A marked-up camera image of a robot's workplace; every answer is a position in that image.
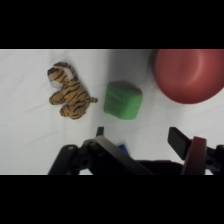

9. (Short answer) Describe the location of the blue cube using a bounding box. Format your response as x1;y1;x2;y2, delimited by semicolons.
116;143;130;158

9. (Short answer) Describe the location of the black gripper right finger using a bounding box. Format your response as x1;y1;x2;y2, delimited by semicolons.
167;126;224;175

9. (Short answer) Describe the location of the green block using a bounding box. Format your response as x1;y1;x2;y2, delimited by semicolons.
102;80;144;121

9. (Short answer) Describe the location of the tiger plush toy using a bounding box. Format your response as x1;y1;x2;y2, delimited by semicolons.
46;61;99;120

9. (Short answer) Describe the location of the pink bowl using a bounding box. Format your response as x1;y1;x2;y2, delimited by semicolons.
153;49;224;105

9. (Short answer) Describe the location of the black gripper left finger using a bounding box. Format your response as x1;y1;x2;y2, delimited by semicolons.
48;126;154;175

